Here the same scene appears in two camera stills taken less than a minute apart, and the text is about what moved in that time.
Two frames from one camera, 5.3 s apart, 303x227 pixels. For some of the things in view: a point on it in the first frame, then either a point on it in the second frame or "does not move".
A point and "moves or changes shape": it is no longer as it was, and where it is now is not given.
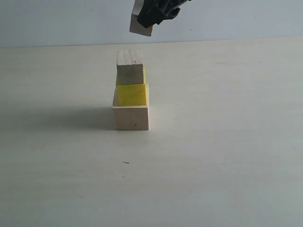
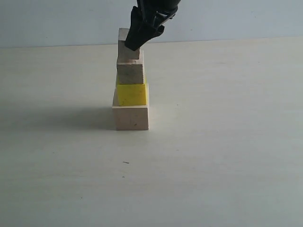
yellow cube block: (132, 94) does not move
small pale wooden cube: (136, 26) moves or changes shape
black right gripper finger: (154, 12) to (141, 30)
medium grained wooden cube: (129, 65) does not move
